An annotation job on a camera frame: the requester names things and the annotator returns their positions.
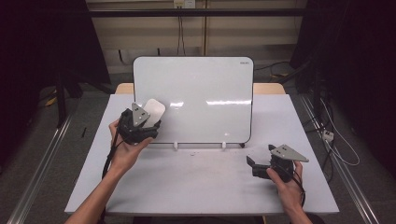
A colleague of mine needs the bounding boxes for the person's left hand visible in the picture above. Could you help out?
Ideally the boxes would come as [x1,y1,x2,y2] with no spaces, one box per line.
[108,119,155,175]

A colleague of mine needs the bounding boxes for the black floor cable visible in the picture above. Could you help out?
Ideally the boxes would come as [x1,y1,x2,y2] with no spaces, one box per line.
[253,61,292,72]

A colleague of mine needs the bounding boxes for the black horizontal bar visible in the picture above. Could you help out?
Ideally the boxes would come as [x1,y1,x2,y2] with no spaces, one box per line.
[88,8,305,18]

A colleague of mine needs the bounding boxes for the white wall socket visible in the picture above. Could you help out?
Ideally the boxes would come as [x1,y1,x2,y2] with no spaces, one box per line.
[173,0,197,9]

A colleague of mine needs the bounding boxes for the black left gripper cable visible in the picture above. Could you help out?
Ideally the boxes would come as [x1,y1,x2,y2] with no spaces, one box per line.
[98,130,121,224]

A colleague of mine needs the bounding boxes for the white magnetic board eraser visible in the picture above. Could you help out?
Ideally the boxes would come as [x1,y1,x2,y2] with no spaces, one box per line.
[141,98,166,129]

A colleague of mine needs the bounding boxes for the white cable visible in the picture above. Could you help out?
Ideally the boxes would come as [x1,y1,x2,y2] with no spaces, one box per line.
[319,98,361,167]

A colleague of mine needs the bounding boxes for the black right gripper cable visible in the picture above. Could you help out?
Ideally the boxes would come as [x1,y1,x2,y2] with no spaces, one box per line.
[290,169,307,208]

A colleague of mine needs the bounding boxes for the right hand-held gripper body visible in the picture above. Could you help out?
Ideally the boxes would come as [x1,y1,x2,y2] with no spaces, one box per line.
[267,144,310,183]

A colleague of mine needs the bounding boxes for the black hanging cables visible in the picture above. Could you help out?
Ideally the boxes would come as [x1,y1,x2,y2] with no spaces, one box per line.
[177,15,185,57]

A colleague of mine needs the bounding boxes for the aluminium floor rail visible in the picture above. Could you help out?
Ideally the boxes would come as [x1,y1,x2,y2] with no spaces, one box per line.
[7,115,75,224]
[299,94,380,224]

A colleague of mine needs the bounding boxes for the white dry-erase whiteboard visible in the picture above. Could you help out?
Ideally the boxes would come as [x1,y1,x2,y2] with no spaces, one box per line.
[133,55,255,146]

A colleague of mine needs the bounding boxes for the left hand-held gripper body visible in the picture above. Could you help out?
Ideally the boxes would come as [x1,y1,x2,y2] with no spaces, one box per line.
[118,102,151,146]

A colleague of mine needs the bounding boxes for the person's right hand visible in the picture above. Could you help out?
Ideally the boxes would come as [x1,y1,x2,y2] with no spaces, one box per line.
[265,161,304,213]

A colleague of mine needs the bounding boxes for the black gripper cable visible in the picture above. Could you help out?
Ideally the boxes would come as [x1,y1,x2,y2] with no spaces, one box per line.
[290,169,307,208]
[98,130,121,224]

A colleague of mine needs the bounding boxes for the black metal stand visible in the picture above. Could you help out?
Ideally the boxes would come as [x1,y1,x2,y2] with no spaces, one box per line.
[55,70,69,129]

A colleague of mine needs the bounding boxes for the white power adapter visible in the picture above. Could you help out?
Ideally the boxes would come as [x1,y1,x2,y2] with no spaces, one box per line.
[321,130,335,143]

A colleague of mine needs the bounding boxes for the thin brass pole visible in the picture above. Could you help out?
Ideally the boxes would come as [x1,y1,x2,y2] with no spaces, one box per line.
[203,0,208,57]

